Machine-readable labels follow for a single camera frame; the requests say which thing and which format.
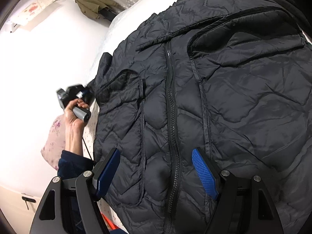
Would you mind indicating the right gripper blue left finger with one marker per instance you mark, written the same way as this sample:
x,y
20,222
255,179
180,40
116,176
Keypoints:
x,y
104,172

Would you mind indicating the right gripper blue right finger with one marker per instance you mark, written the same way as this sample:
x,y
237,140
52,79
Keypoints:
x,y
207,172

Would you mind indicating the black quilted puffer jacket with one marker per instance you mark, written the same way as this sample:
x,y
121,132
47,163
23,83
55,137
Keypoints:
x,y
232,77

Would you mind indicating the person left forearm navy sleeve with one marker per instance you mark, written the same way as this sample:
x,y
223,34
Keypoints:
x,y
72,163

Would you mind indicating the person left hand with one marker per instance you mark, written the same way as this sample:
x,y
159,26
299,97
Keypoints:
x,y
73,124

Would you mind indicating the cherry print bed sheet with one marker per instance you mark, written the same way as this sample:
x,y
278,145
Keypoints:
x,y
88,151

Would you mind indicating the light grey bed cover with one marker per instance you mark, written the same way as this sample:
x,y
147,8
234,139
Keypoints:
x,y
126,22

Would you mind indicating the dusty pink floral pillow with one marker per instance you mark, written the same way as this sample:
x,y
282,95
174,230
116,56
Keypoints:
x,y
55,143

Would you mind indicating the olive green hanging coat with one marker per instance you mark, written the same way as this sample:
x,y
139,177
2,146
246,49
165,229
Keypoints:
x,y
96,9

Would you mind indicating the wall air conditioner with cover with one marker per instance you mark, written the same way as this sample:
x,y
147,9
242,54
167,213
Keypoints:
x,y
27,13

